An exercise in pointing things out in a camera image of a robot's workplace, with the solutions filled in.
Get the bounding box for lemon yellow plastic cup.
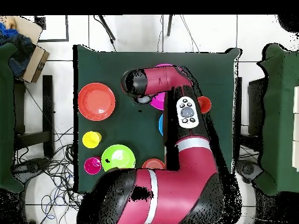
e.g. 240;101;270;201
82;131;103;149

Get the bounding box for black chair frame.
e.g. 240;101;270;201
13;75;55;159
233;76;268;162

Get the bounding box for black tripod leg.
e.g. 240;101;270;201
97;15;117;41
166;15;174;37

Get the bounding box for orange shallow plastic bowl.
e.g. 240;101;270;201
77;82;116;122

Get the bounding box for green cloth covered table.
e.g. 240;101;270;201
253;43;299;197
0;43;25;193

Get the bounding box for dark green tablecloth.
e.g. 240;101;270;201
72;44;242;195

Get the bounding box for light blue medium bowl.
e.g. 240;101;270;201
158;113;164;137

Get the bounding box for orange small plastic bowl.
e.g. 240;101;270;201
141;158;167;170

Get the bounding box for pink large plastic bowl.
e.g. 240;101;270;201
149;63;175;111

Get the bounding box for brown cardboard box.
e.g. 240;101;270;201
22;45;50;84

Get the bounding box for tan cardboard sheet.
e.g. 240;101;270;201
4;15;44;45

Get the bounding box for orange plastic cup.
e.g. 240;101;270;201
197;96;213;114

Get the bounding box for black pedestal foot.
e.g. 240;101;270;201
12;157;51;181
235;159;265;184

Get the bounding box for black square floor frame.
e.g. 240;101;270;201
34;15;70;43

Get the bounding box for white boxes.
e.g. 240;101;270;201
292;85;299;172

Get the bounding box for crimson plastic cup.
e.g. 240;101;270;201
84;156;103;176

